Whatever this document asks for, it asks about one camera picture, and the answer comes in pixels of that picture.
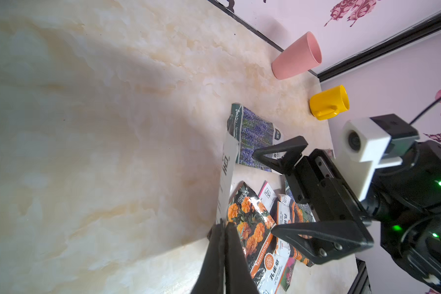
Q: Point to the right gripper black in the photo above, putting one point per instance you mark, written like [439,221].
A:
[340,227]

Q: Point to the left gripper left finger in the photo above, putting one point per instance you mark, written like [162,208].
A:
[211,277]

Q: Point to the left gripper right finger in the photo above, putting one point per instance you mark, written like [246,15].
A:
[237,276]

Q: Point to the marigold seed packet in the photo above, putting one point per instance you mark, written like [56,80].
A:
[288,215]
[254,224]

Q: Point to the pink flower seed packet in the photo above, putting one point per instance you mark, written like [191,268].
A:
[279,261]

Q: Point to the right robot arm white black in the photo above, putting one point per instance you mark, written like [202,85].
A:
[405,201]

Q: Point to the yellow mug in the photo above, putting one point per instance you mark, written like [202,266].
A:
[330,103]

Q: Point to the pink cup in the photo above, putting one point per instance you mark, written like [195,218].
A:
[301,56]

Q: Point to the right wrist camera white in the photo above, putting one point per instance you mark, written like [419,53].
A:
[368,144]

